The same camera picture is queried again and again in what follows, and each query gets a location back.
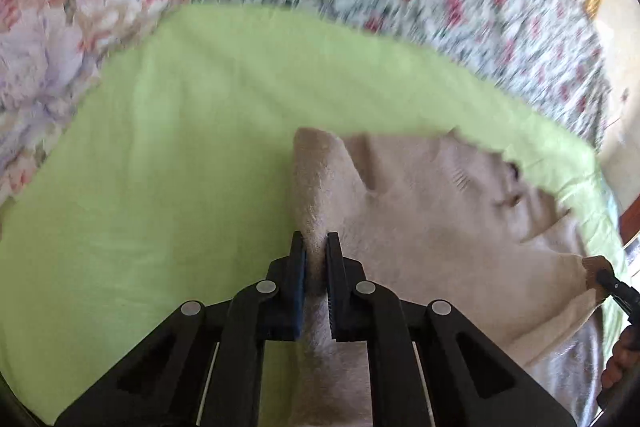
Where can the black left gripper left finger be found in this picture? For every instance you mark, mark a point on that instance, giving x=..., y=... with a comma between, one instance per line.
x=202, y=366

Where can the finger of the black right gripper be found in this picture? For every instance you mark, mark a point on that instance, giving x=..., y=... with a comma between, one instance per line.
x=626, y=297

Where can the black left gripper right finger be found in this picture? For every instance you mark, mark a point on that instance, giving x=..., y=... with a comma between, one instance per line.
x=428, y=364

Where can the beige knitted sweater brown trim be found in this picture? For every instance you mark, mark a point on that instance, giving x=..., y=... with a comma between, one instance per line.
x=439, y=218

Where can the person's right hand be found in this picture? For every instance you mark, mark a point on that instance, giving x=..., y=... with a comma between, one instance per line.
x=623, y=357

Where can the light green bed sheet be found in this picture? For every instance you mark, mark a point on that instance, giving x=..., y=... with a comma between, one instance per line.
x=173, y=181

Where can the purple pink floral pillow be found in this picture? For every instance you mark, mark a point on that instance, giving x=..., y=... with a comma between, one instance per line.
x=51, y=55

